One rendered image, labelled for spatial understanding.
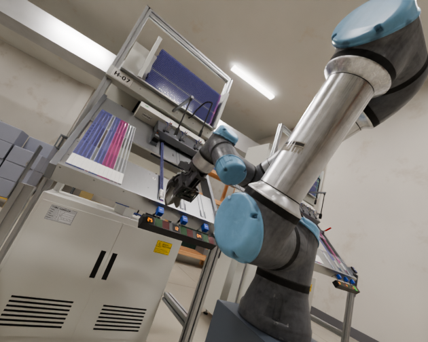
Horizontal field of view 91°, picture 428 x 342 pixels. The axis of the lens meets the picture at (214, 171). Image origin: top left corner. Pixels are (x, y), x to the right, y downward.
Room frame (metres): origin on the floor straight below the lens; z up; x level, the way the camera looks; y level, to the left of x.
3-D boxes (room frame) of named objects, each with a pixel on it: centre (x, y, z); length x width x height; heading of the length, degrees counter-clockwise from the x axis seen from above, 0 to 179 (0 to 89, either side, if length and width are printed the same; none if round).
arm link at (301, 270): (0.50, -0.22, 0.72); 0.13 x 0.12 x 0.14; 125
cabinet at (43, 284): (1.37, 0.50, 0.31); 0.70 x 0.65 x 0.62; 121
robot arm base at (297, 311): (0.50, -0.22, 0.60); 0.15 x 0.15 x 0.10
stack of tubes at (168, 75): (1.30, 0.39, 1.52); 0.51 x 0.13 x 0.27; 121
